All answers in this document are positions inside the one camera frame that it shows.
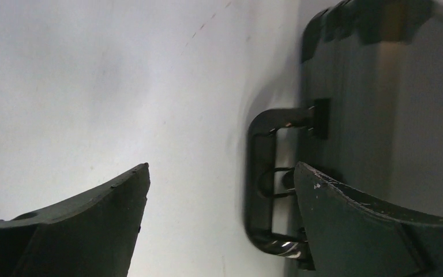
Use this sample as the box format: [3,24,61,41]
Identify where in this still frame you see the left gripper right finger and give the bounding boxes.
[294,162,443,276]

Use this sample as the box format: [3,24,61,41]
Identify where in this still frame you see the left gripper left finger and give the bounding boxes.
[0,163,151,276]

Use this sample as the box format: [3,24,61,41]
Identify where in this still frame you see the black poker set case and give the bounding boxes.
[243,1,443,276]

